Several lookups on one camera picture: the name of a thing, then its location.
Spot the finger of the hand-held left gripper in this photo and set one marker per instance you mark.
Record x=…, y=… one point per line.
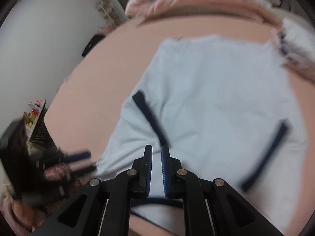
x=78, y=156
x=85, y=169

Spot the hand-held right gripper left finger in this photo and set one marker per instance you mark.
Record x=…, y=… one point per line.
x=149, y=177

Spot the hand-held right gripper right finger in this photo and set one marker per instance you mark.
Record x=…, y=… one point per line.
x=165, y=177

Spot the light blue navy-trim shirt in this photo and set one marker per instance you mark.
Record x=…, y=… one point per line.
x=216, y=98

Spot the dark side table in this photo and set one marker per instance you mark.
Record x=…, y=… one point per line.
x=40, y=130

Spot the gold bottle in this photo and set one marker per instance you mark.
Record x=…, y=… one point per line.
x=28, y=119

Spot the pink fluffy rug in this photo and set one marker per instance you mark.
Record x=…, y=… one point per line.
x=17, y=213

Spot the pink bed sheet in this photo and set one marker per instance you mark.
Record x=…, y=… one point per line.
x=103, y=78

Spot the black backpack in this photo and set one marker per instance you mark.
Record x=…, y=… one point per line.
x=92, y=44

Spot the pink cloth pile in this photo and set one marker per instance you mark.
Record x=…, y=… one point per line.
x=105, y=30

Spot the white shelf rack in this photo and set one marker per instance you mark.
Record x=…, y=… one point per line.
x=108, y=12

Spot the folded white navy-trim garment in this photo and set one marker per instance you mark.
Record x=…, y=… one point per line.
x=283, y=46

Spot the folded pink quilt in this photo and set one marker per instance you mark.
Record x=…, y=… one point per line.
x=196, y=2

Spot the folded light blue shirt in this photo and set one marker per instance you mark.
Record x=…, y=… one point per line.
x=299, y=41

